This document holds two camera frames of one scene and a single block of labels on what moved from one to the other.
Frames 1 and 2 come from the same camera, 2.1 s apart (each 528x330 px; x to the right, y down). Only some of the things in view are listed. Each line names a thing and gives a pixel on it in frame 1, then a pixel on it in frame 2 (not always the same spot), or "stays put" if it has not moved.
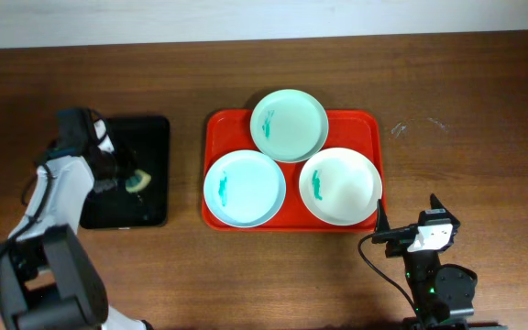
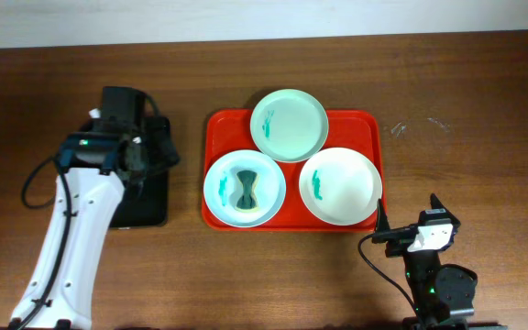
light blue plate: x=244 y=189 stays put
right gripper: x=400 y=240 stays put
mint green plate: x=289 y=126 stays put
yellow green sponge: x=137 y=181 to x=247 y=201
